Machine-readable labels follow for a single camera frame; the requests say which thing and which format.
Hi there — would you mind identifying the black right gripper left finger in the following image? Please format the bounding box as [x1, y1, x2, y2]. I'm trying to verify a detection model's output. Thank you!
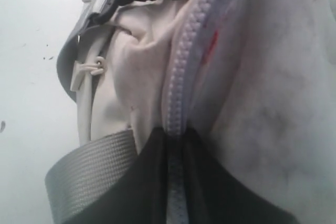
[61, 127, 167, 223]

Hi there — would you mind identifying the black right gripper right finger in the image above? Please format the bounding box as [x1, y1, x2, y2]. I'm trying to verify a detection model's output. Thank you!
[181, 128, 297, 224]

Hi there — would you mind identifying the white fabric duffel bag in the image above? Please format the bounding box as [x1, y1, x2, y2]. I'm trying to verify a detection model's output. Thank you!
[45, 0, 335, 223]

